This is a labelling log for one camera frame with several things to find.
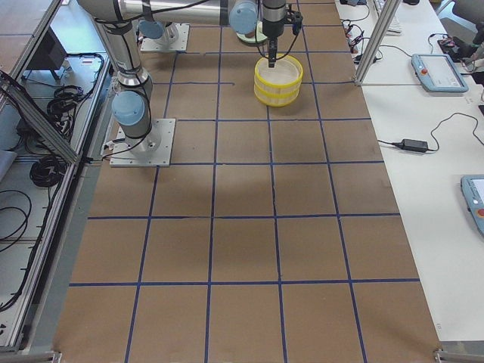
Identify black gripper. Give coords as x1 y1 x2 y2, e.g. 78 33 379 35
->
262 0 286 67

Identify yellow steamer layer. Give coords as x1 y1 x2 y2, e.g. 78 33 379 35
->
254 85 299 107
254 56 303 95

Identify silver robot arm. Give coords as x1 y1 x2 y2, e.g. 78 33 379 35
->
79 1 302 155
138 20 179 42

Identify light green plate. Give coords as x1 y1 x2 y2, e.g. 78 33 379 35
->
237 20 268 45

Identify white keyboard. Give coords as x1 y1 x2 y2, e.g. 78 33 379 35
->
372 0 402 36

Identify blue teach pendant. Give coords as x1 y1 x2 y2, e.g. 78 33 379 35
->
411 54 468 94
461 175 484 235

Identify black power adapter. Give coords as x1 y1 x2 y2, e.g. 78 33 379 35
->
391 138 430 153

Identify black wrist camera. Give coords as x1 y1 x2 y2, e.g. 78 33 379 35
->
284 8 303 36

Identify aluminium frame post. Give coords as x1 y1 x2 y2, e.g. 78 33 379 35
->
355 19 386 85

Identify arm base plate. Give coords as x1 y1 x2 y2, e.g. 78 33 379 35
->
139 21 190 53
110 119 175 167

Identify coiled black cables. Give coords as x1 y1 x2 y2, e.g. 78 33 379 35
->
29 155 66 188

